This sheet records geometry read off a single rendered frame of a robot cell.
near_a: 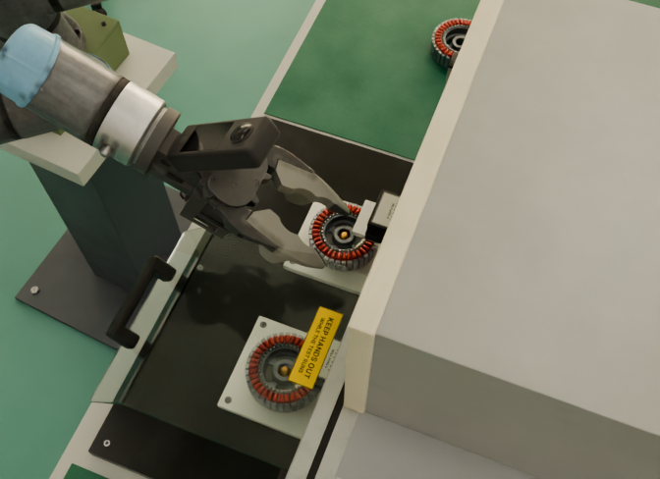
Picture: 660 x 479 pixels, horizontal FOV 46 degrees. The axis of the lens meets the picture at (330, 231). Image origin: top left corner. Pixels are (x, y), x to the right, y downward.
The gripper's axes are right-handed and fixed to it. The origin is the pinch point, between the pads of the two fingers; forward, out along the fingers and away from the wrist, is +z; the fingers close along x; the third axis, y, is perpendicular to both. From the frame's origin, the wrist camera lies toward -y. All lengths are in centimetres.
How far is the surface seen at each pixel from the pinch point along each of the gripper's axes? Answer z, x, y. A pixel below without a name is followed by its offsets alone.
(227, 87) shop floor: -17, -101, 139
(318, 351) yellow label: 6.9, 8.1, 10.4
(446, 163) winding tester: 3.3, -3.1, -15.8
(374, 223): 11.1, -18.1, 24.3
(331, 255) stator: 10.1, -16.1, 36.0
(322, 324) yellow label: 6.1, 4.9, 10.7
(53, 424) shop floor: -11, 11, 136
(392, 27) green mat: 5, -71, 46
